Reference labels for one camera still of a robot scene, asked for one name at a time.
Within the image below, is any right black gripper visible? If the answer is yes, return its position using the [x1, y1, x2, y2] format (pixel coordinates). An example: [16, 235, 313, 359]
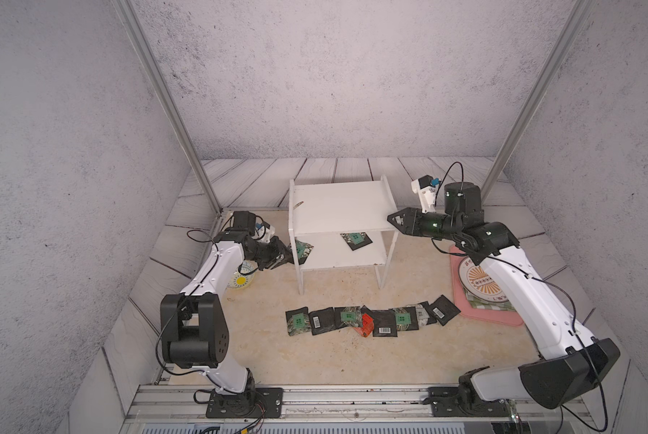
[387, 207, 462, 245]

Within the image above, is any small green tea bag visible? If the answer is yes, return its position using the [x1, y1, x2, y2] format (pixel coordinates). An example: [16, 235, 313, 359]
[341, 233, 373, 251]
[392, 306, 420, 333]

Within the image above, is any green tea bag top shelf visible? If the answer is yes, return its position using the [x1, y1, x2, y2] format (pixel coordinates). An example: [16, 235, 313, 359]
[334, 306, 363, 329]

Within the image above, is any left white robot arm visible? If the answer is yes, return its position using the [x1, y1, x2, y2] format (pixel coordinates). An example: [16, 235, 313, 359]
[155, 211, 293, 418]

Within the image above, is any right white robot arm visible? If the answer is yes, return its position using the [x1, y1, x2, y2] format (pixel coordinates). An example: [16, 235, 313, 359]
[387, 208, 620, 410]

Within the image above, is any white two-tier shelf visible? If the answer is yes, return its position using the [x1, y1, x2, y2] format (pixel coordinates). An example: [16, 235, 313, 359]
[288, 176, 398, 294]

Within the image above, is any yellow patterned bowl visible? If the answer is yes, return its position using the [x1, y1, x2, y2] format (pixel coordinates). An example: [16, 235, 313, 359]
[227, 272, 255, 289]

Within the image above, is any round patterned plate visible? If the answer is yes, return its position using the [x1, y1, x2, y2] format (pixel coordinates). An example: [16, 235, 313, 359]
[458, 258, 508, 304]

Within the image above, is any checkered cloth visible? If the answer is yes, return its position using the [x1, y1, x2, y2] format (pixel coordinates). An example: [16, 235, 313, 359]
[465, 291, 515, 312]

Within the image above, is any pink tray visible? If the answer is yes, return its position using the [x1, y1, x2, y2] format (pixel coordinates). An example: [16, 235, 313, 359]
[450, 256, 524, 327]

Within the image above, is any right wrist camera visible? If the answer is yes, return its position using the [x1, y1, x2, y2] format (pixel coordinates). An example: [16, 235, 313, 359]
[411, 175, 441, 213]

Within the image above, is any metal base rail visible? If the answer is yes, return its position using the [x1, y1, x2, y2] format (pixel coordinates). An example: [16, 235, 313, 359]
[121, 384, 596, 433]

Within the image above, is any right metal frame post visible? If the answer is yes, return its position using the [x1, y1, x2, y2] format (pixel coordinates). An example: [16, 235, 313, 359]
[481, 0, 595, 200]

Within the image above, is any metal frame post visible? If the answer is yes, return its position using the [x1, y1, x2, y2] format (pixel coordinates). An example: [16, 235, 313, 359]
[481, 0, 595, 200]
[112, 0, 223, 214]

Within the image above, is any left metal frame post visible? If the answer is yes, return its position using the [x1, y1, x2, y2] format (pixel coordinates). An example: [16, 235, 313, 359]
[112, 0, 223, 214]

